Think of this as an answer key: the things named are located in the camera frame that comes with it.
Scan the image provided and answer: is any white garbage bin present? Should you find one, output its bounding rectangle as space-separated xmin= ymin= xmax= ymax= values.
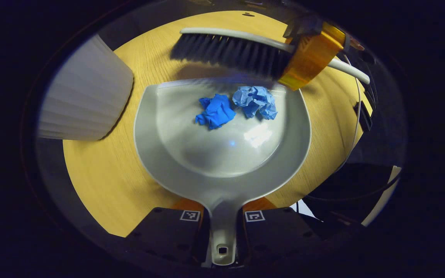
xmin=37 ymin=34 xmax=134 ymax=141

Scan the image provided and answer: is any small grey broom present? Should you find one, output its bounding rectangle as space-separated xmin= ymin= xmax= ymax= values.
xmin=170 ymin=27 xmax=370 ymax=85

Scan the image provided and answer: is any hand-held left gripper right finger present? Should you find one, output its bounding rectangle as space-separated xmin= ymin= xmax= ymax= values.
xmin=236 ymin=197 xmax=323 ymax=267

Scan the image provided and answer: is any dark blue paper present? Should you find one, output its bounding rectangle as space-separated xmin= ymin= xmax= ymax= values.
xmin=195 ymin=94 xmax=237 ymax=130

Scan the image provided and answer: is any light blue paper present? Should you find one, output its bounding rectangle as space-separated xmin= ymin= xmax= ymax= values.
xmin=232 ymin=86 xmax=278 ymax=120

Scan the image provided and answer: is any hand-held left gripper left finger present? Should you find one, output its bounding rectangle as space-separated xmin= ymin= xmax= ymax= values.
xmin=125 ymin=198 xmax=210 ymax=267

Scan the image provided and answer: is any black desk edge bracket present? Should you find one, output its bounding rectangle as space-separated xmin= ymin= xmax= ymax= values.
xmin=353 ymin=100 xmax=374 ymax=132

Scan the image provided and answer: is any wooden desktop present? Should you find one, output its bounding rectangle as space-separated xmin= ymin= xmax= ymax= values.
xmin=62 ymin=10 xmax=374 ymax=238

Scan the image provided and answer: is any grey dustpan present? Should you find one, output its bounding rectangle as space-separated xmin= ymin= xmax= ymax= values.
xmin=134 ymin=77 xmax=312 ymax=266

